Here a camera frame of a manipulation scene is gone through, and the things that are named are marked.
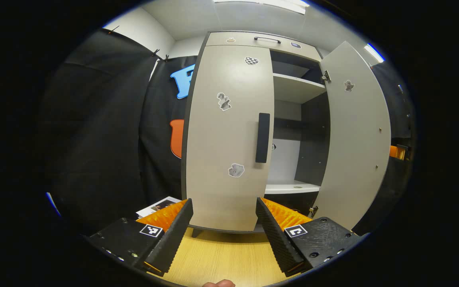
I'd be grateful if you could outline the grey cabinet shelf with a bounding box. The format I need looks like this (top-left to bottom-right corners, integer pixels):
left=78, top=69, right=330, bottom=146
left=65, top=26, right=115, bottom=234
left=264, top=179, right=321, bottom=195
left=273, top=73, right=328, bottom=105

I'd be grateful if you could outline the grey double-door shoe cabinet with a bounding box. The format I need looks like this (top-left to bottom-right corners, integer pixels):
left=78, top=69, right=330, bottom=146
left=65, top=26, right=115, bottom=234
left=180, top=30, right=392, bottom=236

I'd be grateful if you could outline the grey cabinet door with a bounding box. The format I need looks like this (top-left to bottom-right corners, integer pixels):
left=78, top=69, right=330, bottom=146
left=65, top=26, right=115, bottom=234
left=311, top=41, right=392, bottom=232
left=186, top=45, right=275, bottom=232

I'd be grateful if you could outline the printed leaflet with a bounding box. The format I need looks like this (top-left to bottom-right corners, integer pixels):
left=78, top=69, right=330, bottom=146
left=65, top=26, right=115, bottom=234
left=136, top=196, right=182, bottom=219

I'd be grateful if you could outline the black door handle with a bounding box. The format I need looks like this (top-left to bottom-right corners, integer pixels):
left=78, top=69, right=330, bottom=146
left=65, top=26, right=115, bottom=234
left=255, top=113, right=271, bottom=164

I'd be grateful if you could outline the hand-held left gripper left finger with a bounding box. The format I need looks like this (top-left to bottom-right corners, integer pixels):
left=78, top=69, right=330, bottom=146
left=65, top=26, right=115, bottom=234
left=83, top=199, right=194, bottom=277

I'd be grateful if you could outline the small ceiling light panel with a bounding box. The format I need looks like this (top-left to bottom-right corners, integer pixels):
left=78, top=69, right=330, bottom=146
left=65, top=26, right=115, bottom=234
left=364, top=43, right=385, bottom=63

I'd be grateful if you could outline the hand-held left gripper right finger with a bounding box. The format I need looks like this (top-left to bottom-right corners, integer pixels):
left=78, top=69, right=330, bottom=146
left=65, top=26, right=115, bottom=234
left=255, top=197, right=370, bottom=277

